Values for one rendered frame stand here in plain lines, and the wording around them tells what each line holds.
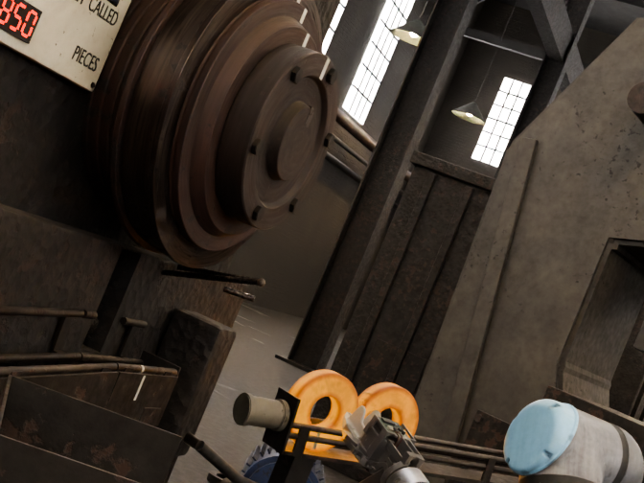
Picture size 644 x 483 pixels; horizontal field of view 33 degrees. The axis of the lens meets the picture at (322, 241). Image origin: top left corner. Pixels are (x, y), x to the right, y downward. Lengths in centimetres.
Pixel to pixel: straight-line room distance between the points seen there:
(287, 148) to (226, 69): 16
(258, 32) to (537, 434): 69
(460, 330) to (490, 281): 23
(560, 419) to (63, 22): 86
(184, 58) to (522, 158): 303
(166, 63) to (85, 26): 12
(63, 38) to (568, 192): 307
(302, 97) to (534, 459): 62
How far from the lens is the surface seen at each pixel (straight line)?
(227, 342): 187
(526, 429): 159
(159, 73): 148
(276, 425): 201
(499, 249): 430
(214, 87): 150
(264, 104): 150
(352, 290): 1047
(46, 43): 143
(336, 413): 209
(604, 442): 160
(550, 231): 427
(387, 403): 215
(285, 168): 160
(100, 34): 152
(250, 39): 154
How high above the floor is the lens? 95
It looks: 1 degrees up
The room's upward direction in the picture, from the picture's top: 23 degrees clockwise
